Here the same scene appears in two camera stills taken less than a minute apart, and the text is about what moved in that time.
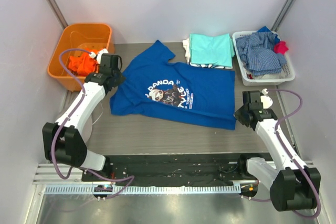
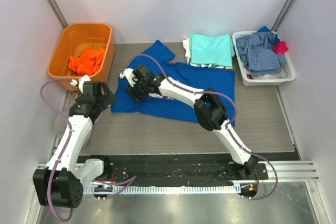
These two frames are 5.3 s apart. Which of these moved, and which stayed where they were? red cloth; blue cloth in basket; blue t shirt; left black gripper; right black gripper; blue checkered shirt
Moved: left black gripper; right black gripper
Stayed: blue checkered shirt; blue cloth in basket; red cloth; blue t shirt
